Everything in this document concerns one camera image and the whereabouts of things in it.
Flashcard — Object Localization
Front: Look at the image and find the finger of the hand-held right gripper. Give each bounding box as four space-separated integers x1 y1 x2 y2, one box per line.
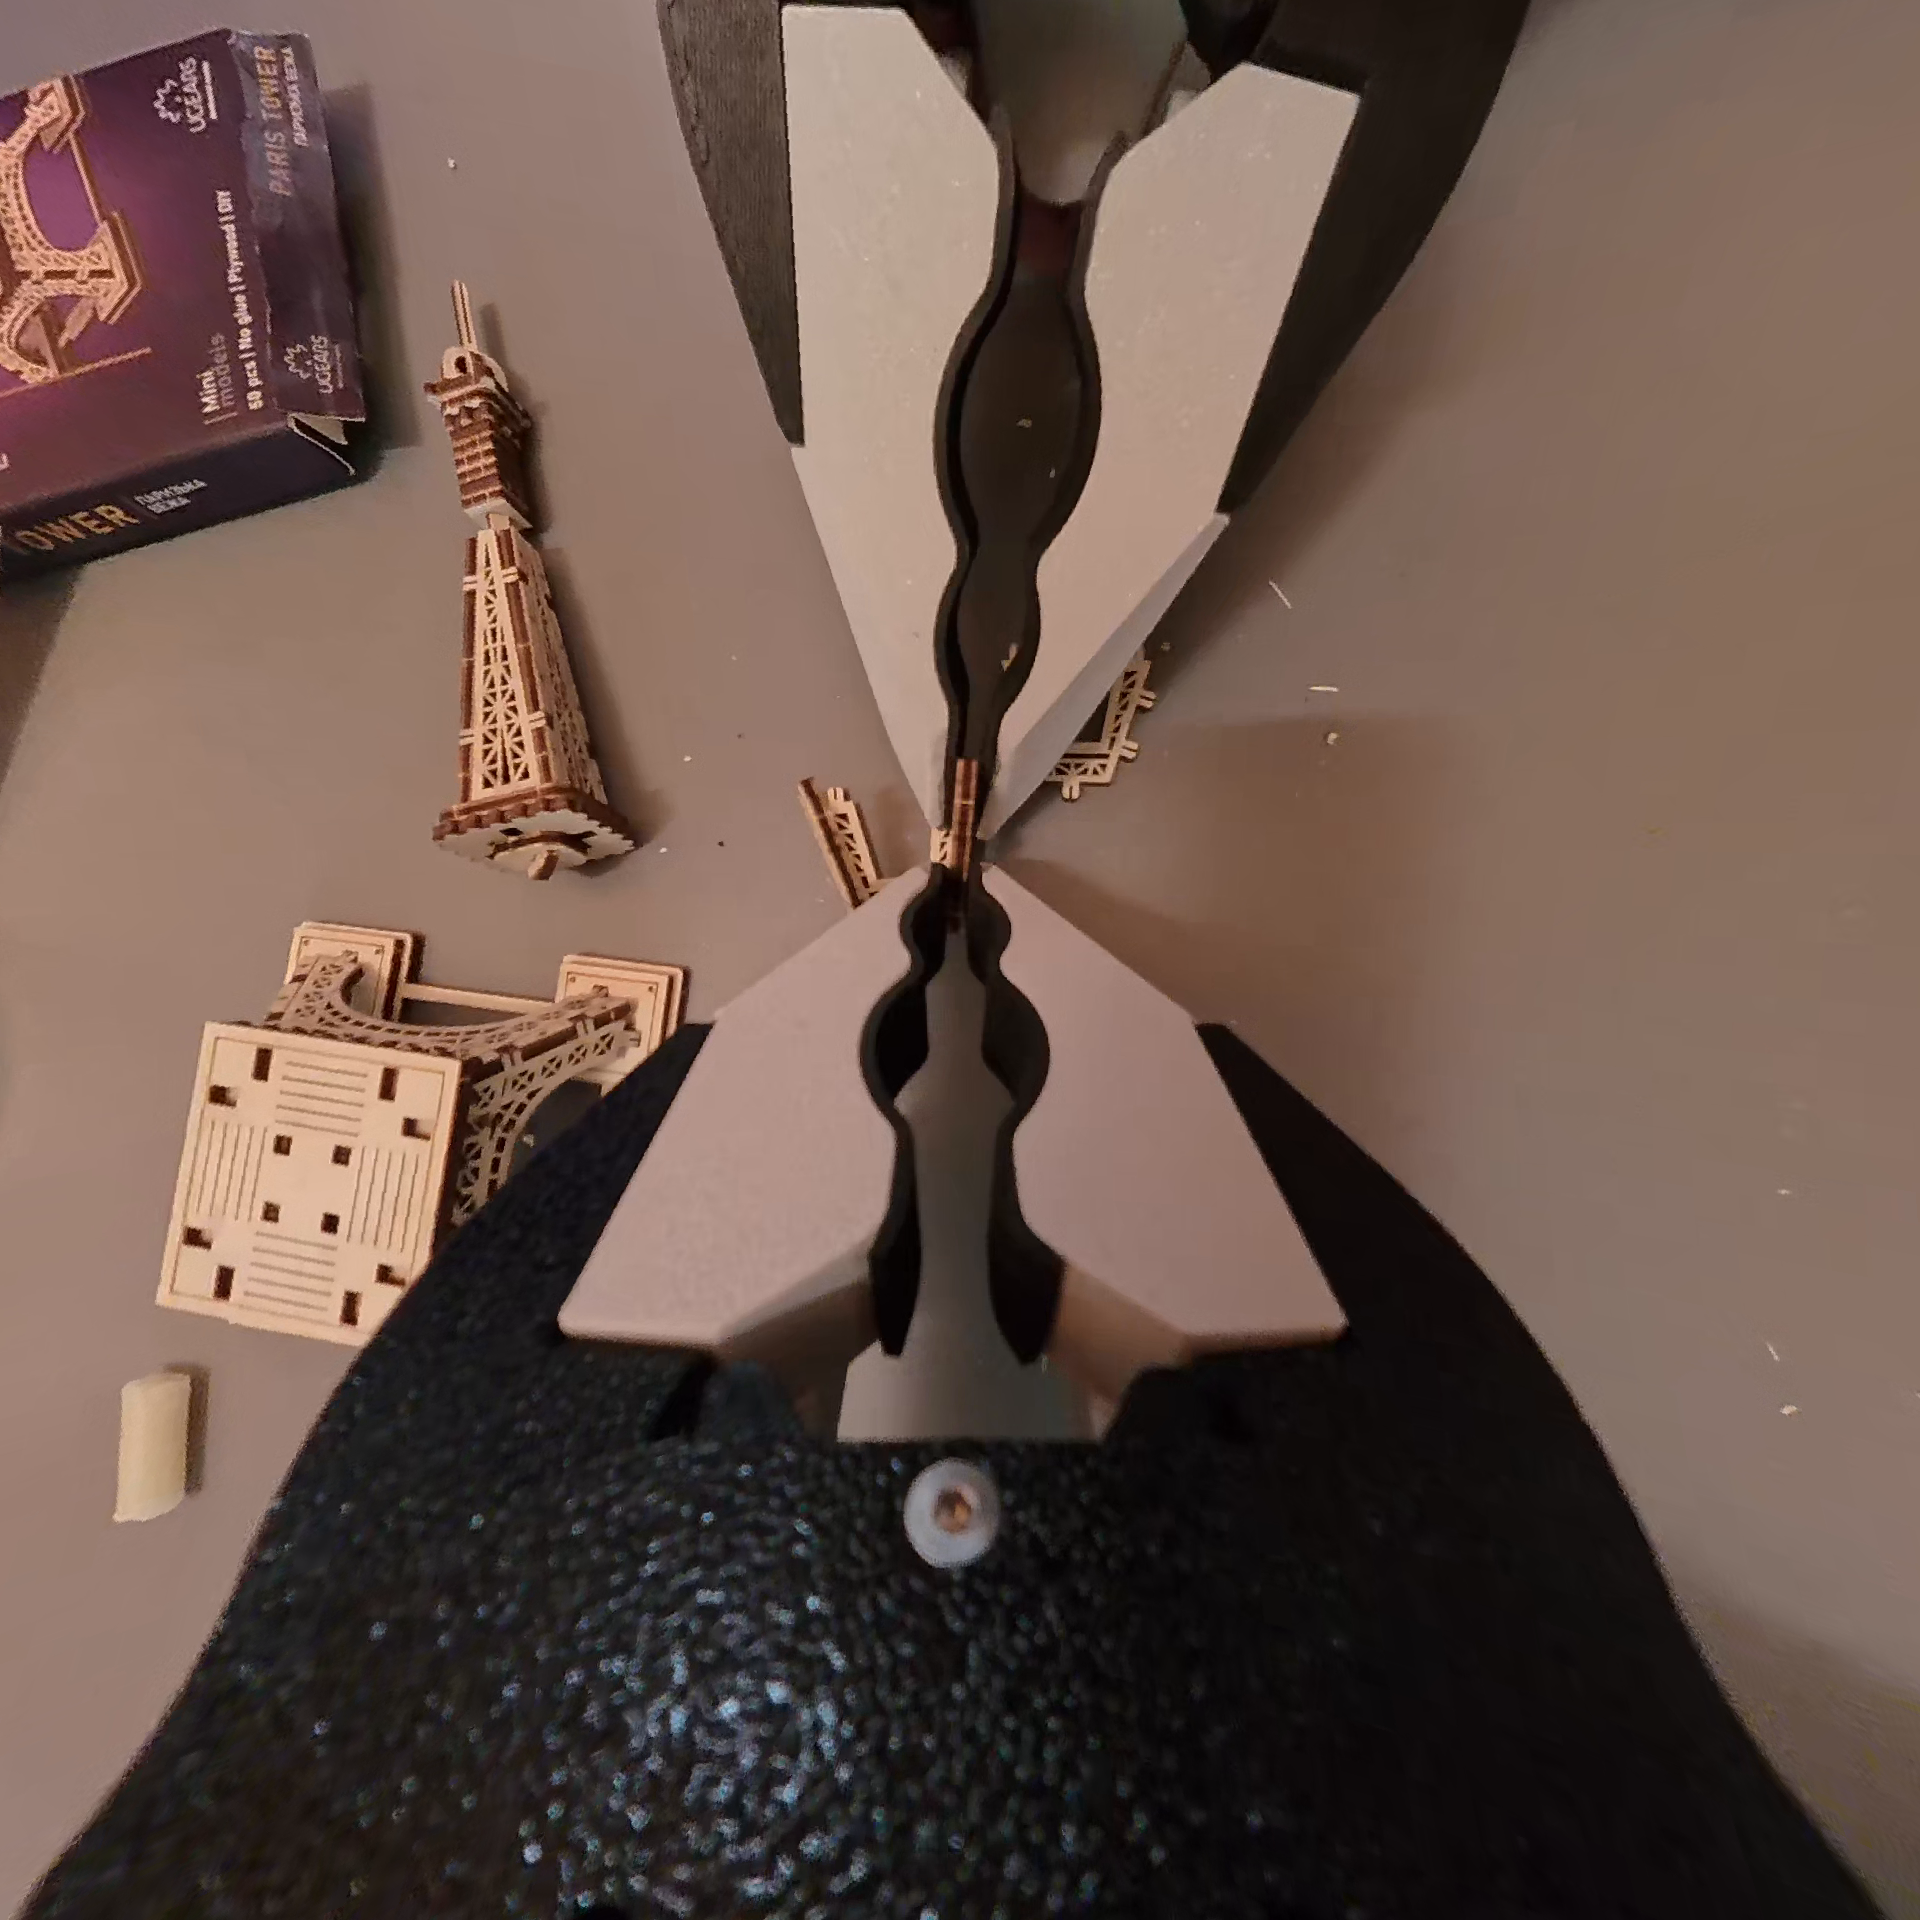
777 0 1038 826
972 66 1370 837

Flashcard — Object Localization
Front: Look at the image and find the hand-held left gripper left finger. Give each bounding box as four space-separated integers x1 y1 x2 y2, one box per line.
561 870 946 1362

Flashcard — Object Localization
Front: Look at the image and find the pale wax stick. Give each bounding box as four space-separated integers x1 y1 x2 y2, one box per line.
112 1362 198 1524

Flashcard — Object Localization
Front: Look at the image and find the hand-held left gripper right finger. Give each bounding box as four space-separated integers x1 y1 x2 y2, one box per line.
966 870 1348 1414

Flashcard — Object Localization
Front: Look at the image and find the wooden tower base model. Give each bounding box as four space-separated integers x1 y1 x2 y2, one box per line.
153 919 689 1344

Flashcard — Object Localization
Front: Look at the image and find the wooden tower spire model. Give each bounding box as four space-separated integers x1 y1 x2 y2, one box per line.
424 278 630 882

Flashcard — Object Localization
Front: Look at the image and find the purple puzzle box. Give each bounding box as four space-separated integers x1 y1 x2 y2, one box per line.
0 28 377 589

